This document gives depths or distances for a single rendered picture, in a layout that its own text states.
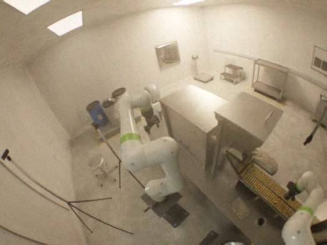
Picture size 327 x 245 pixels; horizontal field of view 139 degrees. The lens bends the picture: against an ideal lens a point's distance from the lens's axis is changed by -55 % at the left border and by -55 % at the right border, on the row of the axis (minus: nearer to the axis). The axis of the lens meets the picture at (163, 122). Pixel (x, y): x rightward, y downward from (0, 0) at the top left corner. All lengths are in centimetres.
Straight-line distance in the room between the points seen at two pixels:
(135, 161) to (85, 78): 340
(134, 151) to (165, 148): 14
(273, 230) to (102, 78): 430
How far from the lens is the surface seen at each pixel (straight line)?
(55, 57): 387
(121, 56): 391
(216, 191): 130
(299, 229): 64
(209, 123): 101
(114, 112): 317
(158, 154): 60
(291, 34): 441
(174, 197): 116
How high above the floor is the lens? 202
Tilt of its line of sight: 39 degrees down
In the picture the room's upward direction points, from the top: 15 degrees counter-clockwise
